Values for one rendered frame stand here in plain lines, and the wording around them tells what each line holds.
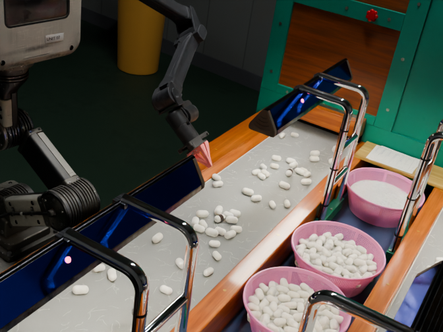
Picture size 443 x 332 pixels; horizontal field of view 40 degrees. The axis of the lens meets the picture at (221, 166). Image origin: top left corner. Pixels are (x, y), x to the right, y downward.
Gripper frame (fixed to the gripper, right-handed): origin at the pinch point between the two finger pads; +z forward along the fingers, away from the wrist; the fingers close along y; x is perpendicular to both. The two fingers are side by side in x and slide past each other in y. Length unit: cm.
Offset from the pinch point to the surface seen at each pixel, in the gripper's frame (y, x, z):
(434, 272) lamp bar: -48, -68, 39
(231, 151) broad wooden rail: 24.8, 8.6, 0.7
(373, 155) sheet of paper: 57, -19, 32
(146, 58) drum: 216, 169, -94
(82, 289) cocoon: -61, 3, 7
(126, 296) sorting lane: -55, -1, 14
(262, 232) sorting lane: -8.6, -8.6, 25.0
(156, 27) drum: 221, 148, -107
